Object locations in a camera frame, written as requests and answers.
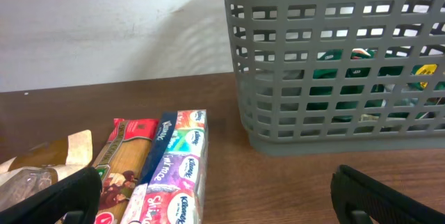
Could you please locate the green Nescafe coffee bag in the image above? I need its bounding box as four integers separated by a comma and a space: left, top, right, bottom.
255, 47, 445, 124

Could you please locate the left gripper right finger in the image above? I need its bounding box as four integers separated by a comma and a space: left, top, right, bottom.
330, 165, 444, 224

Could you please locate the brown cookie bag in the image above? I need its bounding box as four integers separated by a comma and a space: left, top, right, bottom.
1, 130, 92, 211

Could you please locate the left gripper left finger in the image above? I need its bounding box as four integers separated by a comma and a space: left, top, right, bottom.
1, 167, 102, 224

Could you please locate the Kleenex tissue multipack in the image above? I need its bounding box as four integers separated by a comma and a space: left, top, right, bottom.
120, 109, 209, 224

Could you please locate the grey plastic basket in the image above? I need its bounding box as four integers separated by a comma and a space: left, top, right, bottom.
225, 0, 444, 155

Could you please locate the San Remo spaghetti packet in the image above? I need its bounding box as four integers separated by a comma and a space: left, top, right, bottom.
55, 118, 160, 224

